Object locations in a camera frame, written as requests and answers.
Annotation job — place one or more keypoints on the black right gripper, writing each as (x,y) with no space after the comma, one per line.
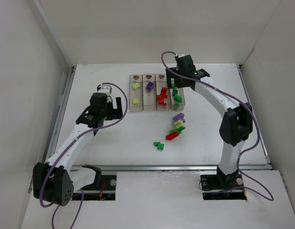
(179,81)

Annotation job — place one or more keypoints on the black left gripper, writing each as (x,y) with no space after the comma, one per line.
(113,113)

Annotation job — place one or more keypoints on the green lego stack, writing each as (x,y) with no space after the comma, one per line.
(174,89)

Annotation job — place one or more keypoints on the red square lego brick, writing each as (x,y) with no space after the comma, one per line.
(163,90)

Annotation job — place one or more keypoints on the yellow lego brick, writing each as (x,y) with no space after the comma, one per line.
(136,86)
(135,101)

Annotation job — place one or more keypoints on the purple lego brick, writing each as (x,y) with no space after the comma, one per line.
(150,86)

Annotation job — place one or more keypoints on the red lego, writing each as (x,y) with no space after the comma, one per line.
(161,99)

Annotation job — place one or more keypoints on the purple lego block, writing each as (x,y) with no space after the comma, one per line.
(179,117)

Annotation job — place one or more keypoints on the yellow-green lego block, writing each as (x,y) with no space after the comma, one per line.
(179,124)

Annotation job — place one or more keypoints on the tall red lego brick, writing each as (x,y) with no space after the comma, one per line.
(172,135)

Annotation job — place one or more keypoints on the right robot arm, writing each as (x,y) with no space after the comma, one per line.
(237,122)

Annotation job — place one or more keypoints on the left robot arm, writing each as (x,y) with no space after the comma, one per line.
(53,180)

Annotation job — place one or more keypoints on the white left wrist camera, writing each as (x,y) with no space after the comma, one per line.
(105,89)

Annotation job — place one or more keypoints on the aluminium front rail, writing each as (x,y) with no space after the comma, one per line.
(177,168)

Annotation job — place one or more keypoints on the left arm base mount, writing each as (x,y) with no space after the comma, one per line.
(106,182)

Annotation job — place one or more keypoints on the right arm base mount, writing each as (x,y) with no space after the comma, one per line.
(211,182)

